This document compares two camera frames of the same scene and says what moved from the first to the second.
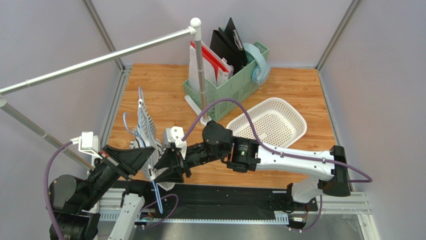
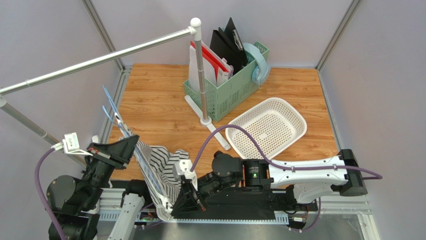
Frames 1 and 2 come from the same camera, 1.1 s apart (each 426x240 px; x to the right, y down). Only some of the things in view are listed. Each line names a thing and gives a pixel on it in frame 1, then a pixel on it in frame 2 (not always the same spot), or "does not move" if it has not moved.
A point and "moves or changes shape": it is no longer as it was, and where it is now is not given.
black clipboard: [233, 36] does not move
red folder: [216, 62] does not move
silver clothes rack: [194, 28] does not move
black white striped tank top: [146, 136] moves or changes shape
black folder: [222, 47] does not move
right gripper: [180, 159] → [192, 194]
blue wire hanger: [144, 132] → [120, 124]
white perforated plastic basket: [276, 122] does not move
